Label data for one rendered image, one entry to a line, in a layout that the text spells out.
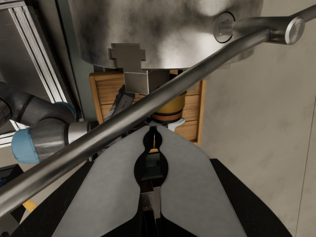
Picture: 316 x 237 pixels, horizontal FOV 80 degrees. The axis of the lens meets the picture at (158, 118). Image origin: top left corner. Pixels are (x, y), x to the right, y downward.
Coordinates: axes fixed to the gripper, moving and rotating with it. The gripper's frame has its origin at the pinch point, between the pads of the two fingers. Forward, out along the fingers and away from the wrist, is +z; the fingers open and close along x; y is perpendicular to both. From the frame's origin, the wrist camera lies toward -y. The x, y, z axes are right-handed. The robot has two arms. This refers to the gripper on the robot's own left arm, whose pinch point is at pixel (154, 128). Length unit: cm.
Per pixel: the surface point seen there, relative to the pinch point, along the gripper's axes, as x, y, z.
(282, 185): 161, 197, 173
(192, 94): 11, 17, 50
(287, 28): 10.8, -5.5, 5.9
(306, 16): 14.2, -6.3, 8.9
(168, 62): 1.5, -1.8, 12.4
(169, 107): 2.3, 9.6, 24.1
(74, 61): -37, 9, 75
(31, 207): -128, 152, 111
